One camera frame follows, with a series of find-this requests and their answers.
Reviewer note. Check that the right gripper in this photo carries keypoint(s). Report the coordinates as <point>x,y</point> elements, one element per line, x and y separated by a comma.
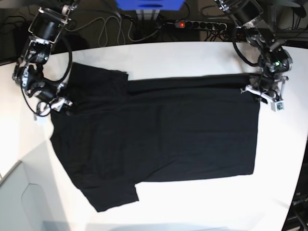
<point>58,103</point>

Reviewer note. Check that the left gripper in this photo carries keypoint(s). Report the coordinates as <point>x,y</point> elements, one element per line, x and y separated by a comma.
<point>265,88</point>

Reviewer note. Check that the black T-shirt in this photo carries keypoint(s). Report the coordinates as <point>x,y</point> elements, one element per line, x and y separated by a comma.
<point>121,132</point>

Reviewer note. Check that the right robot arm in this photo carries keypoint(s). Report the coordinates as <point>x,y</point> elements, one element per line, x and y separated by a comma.
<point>45,31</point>

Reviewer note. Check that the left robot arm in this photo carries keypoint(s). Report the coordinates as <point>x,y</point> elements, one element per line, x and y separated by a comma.
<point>273,60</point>

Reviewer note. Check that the black power strip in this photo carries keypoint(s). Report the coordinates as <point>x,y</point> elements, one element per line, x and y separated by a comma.
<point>201,25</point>

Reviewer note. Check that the blue box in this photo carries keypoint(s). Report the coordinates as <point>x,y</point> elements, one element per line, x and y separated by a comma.
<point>131,5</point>

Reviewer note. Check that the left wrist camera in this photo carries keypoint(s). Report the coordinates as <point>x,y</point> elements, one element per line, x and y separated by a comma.
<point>277,105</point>

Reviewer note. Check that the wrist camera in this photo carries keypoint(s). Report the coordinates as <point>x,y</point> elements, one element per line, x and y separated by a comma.
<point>277,105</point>
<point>42,120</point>

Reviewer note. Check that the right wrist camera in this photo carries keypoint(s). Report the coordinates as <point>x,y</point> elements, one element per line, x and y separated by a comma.
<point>42,120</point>

